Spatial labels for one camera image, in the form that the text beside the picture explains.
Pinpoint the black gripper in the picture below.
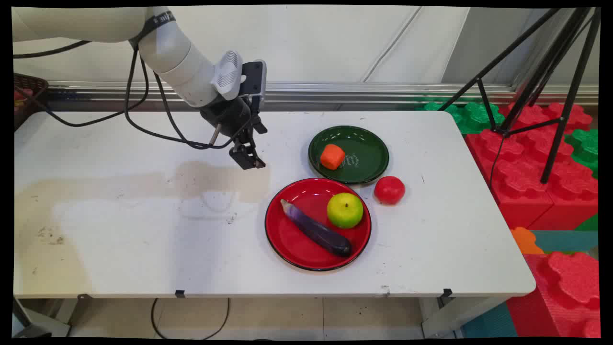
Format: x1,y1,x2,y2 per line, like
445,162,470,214
200,95,268,171

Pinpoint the purple toy eggplant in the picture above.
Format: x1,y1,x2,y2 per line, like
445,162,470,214
280,199,354,257

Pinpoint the orange toy carrot piece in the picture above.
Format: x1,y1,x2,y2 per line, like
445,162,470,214
320,143,346,171

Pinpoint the red round plate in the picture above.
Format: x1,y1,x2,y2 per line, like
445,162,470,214
264,178,373,272

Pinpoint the green toy apple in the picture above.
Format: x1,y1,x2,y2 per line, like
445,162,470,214
327,192,364,230

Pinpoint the dark green round plate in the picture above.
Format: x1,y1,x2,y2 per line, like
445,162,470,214
308,126,390,186

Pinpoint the red toy tomato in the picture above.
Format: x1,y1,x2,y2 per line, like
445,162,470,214
374,176,406,207

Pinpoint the green foam block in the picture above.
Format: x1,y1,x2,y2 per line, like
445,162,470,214
416,101,506,135
565,128,600,179

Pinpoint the dark woven basket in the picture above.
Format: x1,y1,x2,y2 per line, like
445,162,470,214
13,72,50,132

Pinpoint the white table leg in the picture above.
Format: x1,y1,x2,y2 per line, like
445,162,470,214
13,295,81,339
420,296,509,339

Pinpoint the large red foam block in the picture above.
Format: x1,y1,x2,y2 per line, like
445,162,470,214
465,102,600,231

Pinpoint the orange foam piece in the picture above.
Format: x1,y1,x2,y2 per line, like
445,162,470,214
510,227,545,255

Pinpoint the teal foam mat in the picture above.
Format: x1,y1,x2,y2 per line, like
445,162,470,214
529,230,600,254
461,301,519,339

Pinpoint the black tripod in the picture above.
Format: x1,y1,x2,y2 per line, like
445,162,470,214
438,7,602,185

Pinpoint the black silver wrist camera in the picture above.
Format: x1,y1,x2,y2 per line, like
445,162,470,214
241,59,267,114

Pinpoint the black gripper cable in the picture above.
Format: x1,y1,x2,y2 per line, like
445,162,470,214
124,46,255,150

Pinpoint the silver wall rail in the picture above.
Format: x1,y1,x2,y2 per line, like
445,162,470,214
47,80,600,106

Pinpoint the black camera cable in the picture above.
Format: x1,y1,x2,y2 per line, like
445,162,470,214
19,50,150,128

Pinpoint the black printed arm strap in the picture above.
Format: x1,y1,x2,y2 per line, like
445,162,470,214
128,11,176,49

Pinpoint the black floor cable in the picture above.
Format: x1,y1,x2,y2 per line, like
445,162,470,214
151,298,231,340

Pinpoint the thick black base cable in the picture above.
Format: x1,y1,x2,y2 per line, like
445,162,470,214
13,40,92,59

